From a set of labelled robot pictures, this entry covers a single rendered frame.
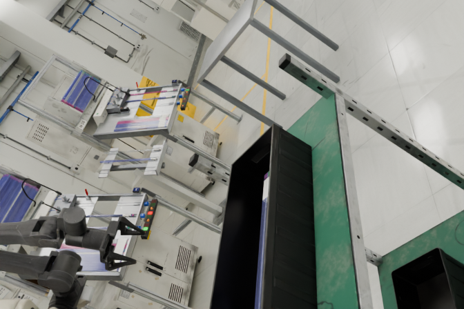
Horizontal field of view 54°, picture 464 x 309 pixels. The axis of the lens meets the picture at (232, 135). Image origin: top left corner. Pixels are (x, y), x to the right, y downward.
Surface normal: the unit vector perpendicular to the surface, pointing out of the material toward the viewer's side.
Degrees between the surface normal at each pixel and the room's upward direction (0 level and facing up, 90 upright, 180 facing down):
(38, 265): 65
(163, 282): 90
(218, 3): 90
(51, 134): 90
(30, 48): 90
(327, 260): 0
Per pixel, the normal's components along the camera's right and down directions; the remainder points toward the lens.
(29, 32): 0.56, -0.59
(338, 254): -0.82, -0.48
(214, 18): -0.10, 0.66
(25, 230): -0.18, -0.75
